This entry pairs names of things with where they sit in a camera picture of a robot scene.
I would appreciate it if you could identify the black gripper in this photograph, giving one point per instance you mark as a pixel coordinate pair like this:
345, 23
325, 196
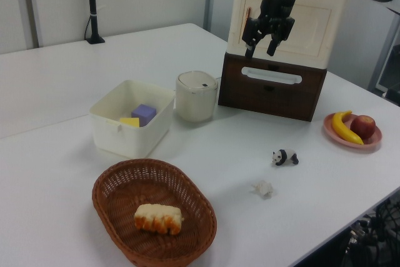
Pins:
275, 12

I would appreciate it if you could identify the small white trash can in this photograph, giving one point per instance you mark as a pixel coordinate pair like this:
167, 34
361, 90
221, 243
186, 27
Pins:
196, 95

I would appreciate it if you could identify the dark wooden drawer box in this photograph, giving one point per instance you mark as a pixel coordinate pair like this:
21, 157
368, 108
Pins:
272, 92

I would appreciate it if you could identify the cream plastic cabinet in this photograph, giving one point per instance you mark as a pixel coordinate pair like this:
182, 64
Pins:
309, 32

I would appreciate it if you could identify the toy panda figure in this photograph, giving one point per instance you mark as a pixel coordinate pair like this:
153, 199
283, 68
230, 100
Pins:
284, 157

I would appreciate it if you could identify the toy banana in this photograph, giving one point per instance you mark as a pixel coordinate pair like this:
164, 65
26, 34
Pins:
340, 127

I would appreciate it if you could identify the toy red apple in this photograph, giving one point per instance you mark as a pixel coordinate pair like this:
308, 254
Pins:
363, 125

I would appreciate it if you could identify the purple cube block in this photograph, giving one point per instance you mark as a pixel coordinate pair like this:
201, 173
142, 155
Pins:
143, 113

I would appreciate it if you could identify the crumpled white paper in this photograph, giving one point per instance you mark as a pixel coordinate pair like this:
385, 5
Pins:
263, 188

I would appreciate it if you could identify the pink plate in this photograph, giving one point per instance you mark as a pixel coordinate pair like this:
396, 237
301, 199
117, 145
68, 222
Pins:
373, 142

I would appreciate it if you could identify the white plastic storage bin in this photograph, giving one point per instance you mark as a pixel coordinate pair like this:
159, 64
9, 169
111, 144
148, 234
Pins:
131, 121

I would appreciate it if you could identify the yellow block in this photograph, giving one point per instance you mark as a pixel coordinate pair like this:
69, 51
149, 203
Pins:
130, 121

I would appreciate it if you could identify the brown wicker basket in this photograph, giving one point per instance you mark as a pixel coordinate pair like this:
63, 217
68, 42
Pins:
125, 192

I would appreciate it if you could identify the toy bread loaf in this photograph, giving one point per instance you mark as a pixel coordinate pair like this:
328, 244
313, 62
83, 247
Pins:
157, 218

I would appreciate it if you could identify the black camera stand pole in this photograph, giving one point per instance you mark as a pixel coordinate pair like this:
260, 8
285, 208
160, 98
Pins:
92, 4

